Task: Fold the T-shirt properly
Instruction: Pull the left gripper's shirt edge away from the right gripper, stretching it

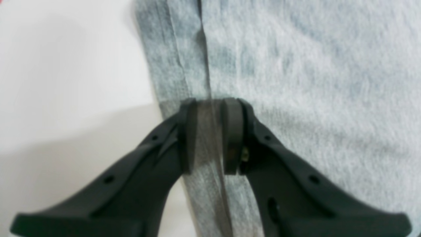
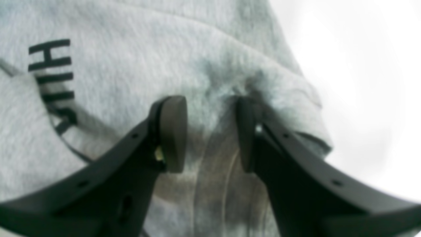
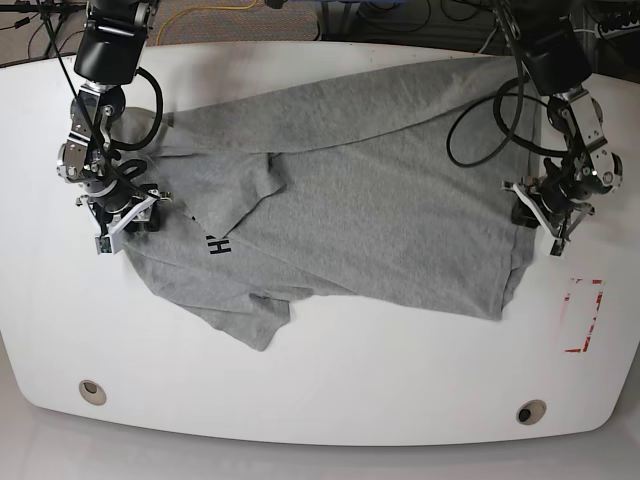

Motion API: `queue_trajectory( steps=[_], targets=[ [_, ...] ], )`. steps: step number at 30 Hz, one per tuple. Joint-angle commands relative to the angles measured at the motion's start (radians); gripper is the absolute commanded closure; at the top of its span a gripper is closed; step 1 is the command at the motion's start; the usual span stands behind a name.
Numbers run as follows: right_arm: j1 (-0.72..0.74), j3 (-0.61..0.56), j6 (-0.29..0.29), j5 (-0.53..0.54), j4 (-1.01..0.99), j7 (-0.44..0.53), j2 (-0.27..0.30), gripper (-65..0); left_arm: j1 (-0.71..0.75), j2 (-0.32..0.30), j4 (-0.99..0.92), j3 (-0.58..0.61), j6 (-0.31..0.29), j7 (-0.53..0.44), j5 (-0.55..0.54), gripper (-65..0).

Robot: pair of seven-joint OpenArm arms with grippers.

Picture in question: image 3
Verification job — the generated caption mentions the left gripper body with white bracket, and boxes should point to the left gripper body with white bracket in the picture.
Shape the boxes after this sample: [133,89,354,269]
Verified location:
[501,176,595,257]

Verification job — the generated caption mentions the right gripper body with white bracket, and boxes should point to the right gripper body with white bracket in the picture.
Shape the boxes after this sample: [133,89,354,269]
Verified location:
[76,182,171,255]

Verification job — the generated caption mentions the grey T-shirt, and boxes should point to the grey T-shirt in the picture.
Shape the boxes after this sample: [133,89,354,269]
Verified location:
[124,57,535,351]

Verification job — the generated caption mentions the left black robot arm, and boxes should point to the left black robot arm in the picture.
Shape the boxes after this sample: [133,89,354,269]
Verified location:
[493,1,623,257]

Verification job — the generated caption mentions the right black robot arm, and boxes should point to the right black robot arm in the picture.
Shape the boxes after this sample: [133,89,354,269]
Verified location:
[57,1,169,255]

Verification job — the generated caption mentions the red tape rectangle marking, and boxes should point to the red tape rectangle marking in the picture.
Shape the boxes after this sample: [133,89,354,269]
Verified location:
[559,278,604,354]

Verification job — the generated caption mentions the white power strip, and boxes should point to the white power strip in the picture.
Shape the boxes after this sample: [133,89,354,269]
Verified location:
[597,9,639,39]

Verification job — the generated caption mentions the black tripod stand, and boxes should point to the black tripod stand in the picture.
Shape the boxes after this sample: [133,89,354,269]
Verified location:
[1,1,86,66]

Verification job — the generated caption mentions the left table cable grommet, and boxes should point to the left table cable grommet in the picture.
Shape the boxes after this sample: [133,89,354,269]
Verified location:
[79,380,107,406]

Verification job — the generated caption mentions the table cable grommet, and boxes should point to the table cable grommet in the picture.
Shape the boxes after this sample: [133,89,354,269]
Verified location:
[79,380,107,406]
[516,399,547,426]

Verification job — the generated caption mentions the white cable on floor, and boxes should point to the white cable on floor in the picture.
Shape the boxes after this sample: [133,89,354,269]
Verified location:
[477,23,506,55]

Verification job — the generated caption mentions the right table cable grommet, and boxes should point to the right table cable grommet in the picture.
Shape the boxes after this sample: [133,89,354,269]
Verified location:
[516,399,547,426]

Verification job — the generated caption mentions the yellow cable on floor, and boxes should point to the yellow cable on floor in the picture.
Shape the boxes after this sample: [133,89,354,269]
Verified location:
[156,0,257,47]

